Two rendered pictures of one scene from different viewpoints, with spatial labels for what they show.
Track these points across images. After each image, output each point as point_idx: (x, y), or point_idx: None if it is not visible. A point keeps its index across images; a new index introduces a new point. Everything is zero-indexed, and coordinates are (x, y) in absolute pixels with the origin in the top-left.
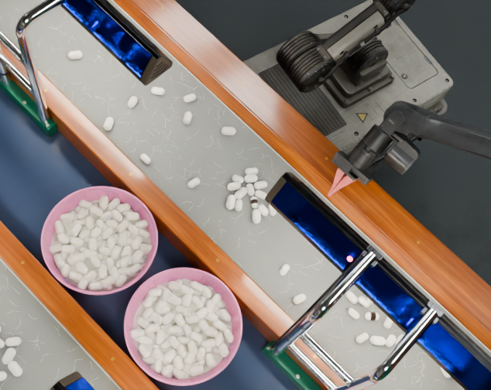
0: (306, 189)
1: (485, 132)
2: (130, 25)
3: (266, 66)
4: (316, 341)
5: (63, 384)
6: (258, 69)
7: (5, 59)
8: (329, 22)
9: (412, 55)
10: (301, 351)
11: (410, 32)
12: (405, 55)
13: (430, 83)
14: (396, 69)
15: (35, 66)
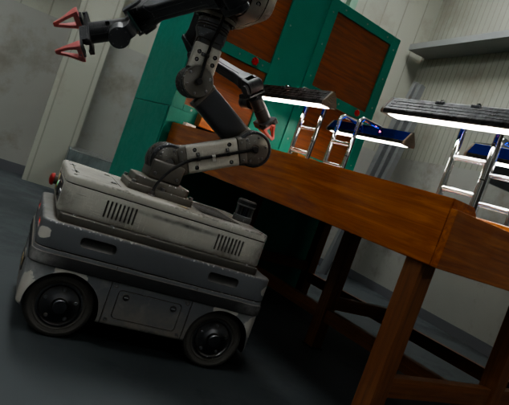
0: (325, 91)
1: (226, 62)
2: (409, 102)
3: (232, 222)
4: (311, 127)
5: (411, 132)
6: (239, 225)
7: (469, 191)
8: (148, 198)
9: (85, 169)
10: (303, 149)
11: (68, 166)
12: (91, 172)
13: (87, 167)
14: (109, 177)
15: (450, 153)
